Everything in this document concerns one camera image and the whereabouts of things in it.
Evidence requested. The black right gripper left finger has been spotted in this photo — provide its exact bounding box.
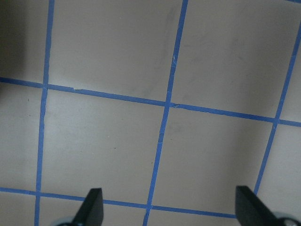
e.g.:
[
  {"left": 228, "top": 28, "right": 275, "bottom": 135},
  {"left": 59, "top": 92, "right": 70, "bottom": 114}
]
[{"left": 71, "top": 188, "right": 104, "bottom": 226}]

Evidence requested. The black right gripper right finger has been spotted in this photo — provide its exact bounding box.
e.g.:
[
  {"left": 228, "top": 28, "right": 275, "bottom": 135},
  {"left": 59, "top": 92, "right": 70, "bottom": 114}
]
[{"left": 235, "top": 186, "right": 289, "bottom": 226}]

